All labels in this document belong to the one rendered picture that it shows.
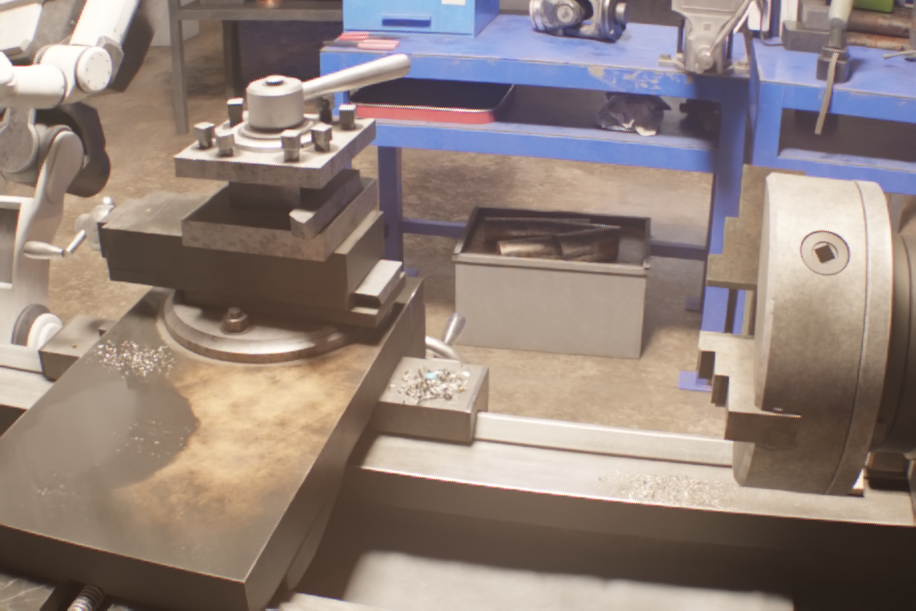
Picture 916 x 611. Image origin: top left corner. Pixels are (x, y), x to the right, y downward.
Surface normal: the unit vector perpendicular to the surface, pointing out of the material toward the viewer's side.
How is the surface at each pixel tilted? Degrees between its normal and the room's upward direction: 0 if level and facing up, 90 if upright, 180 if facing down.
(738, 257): 65
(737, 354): 5
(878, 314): 54
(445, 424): 90
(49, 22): 71
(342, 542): 13
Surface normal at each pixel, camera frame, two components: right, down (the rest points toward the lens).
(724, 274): -0.18, 0.00
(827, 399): -0.20, 0.29
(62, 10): 0.19, 0.11
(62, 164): 0.98, 0.10
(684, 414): 0.01, -0.90
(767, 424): -0.21, 0.50
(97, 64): 0.91, 0.18
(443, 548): -0.18, -0.85
